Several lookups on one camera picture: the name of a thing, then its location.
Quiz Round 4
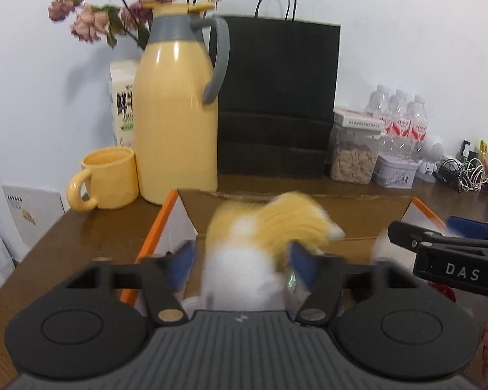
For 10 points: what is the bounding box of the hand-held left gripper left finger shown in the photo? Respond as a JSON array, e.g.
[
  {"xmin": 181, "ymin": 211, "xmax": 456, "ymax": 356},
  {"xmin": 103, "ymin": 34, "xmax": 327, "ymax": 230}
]
[{"xmin": 65, "ymin": 240, "xmax": 197, "ymax": 327}]

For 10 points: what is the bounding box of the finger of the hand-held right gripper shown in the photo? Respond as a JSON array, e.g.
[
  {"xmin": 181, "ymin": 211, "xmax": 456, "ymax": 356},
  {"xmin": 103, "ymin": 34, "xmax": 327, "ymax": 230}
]
[
  {"xmin": 446, "ymin": 215, "xmax": 488, "ymax": 241},
  {"xmin": 387, "ymin": 220, "xmax": 488, "ymax": 253}
]

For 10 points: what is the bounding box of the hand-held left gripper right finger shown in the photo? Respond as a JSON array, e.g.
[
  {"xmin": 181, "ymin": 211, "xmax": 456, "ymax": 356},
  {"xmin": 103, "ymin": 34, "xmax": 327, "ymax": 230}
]
[{"xmin": 288, "ymin": 240, "xmax": 422, "ymax": 327}]

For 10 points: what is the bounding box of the orange-edged cardboard box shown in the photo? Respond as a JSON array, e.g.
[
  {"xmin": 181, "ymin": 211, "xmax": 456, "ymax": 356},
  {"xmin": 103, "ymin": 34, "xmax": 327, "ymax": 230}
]
[{"xmin": 119, "ymin": 188, "xmax": 450, "ymax": 318}]

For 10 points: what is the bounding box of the yellow and white plush toy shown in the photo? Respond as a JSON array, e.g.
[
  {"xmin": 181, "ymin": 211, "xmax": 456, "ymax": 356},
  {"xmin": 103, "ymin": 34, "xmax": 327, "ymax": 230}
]
[{"xmin": 201, "ymin": 189, "xmax": 346, "ymax": 314}]

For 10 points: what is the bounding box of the white printed tin box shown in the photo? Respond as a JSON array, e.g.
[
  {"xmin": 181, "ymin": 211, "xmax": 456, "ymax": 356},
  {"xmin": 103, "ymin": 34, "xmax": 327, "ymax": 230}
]
[{"xmin": 372, "ymin": 153, "xmax": 419, "ymax": 190}]

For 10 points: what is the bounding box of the white robot figure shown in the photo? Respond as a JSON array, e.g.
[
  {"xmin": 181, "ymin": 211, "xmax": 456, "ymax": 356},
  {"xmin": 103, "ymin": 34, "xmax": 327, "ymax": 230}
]
[{"xmin": 416, "ymin": 134, "xmax": 446, "ymax": 182}]

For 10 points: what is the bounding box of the clear jar of seeds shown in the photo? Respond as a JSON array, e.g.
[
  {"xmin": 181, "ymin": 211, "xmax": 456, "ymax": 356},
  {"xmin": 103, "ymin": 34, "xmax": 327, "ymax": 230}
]
[{"xmin": 329, "ymin": 123, "xmax": 381, "ymax": 185}]

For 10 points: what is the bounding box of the clear water bottle red label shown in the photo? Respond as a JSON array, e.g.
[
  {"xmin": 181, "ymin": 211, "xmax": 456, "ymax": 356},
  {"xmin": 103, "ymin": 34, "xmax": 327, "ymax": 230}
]
[
  {"xmin": 404, "ymin": 94, "xmax": 428, "ymax": 159},
  {"xmin": 384, "ymin": 88, "xmax": 410, "ymax": 157},
  {"xmin": 363, "ymin": 84, "xmax": 391, "ymax": 131}
]

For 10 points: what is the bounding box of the yellow mug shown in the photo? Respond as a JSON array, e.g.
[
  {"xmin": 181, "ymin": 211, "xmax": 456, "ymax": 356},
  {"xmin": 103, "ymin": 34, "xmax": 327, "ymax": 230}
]
[{"xmin": 66, "ymin": 147, "xmax": 141, "ymax": 213}]

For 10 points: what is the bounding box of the small white and red box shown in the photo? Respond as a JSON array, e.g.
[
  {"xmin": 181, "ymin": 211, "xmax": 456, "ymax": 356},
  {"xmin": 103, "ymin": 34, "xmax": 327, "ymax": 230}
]
[{"xmin": 333, "ymin": 106, "xmax": 385, "ymax": 132}]

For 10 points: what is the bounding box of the yellow thermos jug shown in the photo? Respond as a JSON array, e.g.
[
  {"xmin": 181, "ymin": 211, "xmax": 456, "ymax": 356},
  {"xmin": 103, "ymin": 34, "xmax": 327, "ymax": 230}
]
[{"xmin": 133, "ymin": 2, "xmax": 231, "ymax": 206}]

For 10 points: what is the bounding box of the black paper bag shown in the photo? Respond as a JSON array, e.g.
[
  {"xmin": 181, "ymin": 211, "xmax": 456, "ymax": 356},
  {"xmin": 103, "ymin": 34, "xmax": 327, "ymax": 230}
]
[{"xmin": 208, "ymin": 0, "xmax": 342, "ymax": 180}]

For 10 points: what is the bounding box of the white milk carton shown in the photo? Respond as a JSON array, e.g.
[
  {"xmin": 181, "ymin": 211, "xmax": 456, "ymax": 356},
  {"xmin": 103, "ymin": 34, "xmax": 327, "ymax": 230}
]
[{"xmin": 108, "ymin": 58, "xmax": 141, "ymax": 149}]

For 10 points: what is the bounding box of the dried pink rose bouquet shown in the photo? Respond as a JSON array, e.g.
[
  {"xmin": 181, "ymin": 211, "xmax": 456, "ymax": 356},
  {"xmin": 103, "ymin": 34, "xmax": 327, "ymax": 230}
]
[{"xmin": 47, "ymin": 0, "xmax": 235, "ymax": 50}]

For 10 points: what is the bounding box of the white cable tangle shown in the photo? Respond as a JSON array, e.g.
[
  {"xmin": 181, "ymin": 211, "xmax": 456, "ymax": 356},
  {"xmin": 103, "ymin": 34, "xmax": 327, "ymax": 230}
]
[{"xmin": 456, "ymin": 159, "xmax": 488, "ymax": 192}]

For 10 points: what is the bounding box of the black charger with cable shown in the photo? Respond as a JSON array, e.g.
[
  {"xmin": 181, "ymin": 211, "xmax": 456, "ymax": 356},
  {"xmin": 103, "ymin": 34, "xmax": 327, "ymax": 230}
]
[{"xmin": 434, "ymin": 158, "xmax": 463, "ymax": 184}]

